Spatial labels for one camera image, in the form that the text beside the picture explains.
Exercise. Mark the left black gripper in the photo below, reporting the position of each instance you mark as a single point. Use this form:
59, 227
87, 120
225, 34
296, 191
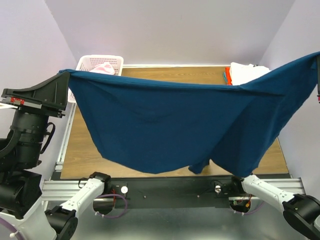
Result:
50, 96

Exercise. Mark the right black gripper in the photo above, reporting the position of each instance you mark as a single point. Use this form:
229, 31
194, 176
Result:
318, 73

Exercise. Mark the dark blue printed t-shirt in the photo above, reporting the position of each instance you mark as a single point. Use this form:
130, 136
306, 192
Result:
156, 126

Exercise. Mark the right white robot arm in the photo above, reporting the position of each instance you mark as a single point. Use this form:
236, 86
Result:
280, 197

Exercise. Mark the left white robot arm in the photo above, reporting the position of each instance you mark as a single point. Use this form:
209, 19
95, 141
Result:
30, 133

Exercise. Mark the white plastic laundry basket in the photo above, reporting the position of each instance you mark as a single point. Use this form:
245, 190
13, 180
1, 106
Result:
85, 61

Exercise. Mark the pink t-shirt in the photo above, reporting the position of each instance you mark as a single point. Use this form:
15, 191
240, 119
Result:
104, 68

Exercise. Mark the white folded t-shirt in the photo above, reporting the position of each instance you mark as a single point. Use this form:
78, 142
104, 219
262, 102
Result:
242, 74

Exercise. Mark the orange folded t-shirt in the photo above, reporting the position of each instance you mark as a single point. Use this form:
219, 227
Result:
227, 69

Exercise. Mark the teal folded t-shirt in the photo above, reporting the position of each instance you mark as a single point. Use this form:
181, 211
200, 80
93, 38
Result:
226, 77

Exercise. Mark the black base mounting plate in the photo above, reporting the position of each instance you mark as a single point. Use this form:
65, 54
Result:
177, 192

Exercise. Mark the left aluminium side rail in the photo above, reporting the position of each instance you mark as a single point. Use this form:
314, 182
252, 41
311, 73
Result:
63, 148

